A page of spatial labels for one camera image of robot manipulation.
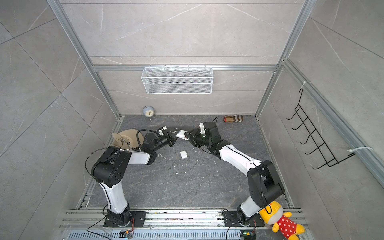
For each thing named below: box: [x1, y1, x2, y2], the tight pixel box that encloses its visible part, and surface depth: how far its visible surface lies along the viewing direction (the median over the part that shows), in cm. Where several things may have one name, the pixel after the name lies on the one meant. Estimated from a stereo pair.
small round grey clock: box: [143, 105, 155, 121], surface depth 117 cm
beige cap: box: [111, 129, 144, 149], surface depth 103 cm
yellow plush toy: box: [259, 201, 306, 240], surface depth 69 cm
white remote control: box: [175, 129, 190, 141], surface depth 85 cm
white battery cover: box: [180, 150, 188, 159], surface depth 99 cm
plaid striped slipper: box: [223, 114, 244, 123], surface depth 117 cm
